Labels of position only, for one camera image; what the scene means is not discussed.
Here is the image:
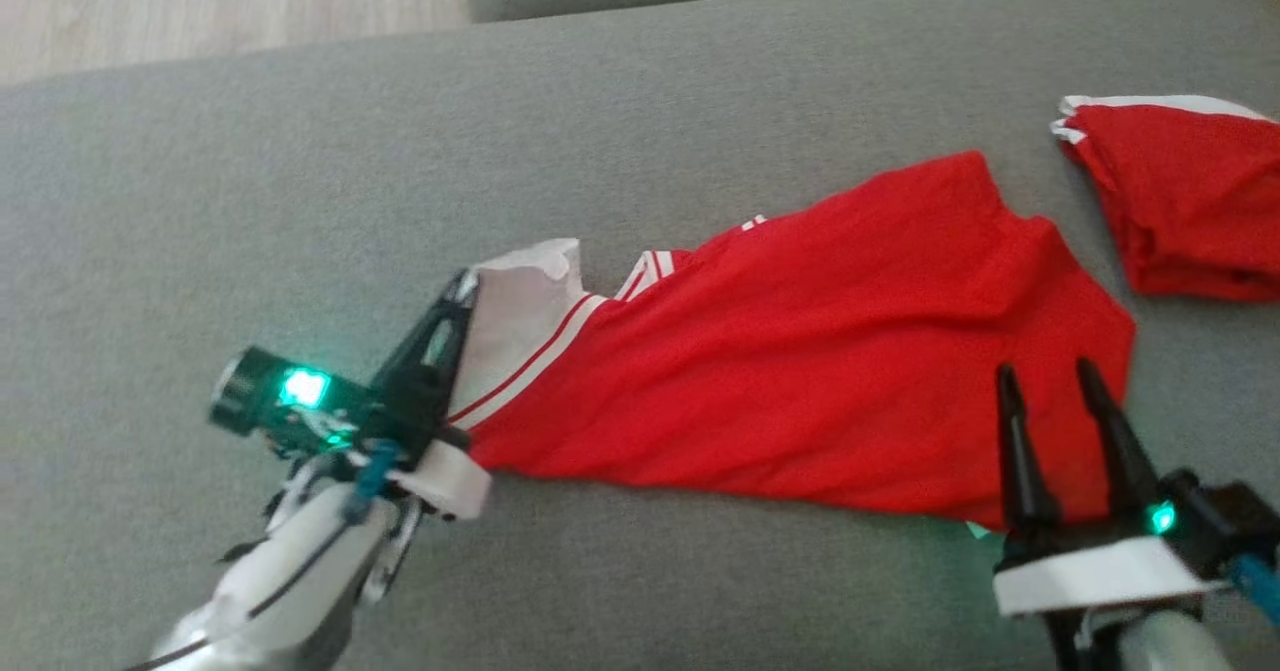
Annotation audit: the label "large grey sofa seat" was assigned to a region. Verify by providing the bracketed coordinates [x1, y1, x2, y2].
[0, 0, 1280, 671]

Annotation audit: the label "right arm blue-plug cable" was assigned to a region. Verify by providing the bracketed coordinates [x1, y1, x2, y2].
[1228, 551, 1280, 627]

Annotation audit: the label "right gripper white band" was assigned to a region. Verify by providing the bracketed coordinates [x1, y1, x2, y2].
[992, 357, 1227, 618]

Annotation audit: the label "red and white jersey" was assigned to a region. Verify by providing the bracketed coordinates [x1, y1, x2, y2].
[445, 149, 1139, 533]

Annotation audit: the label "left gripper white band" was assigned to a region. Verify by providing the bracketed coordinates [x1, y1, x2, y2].
[365, 271, 493, 522]

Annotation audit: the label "red shorts with white stripe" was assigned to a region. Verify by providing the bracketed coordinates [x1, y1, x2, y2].
[1050, 94, 1280, 304]

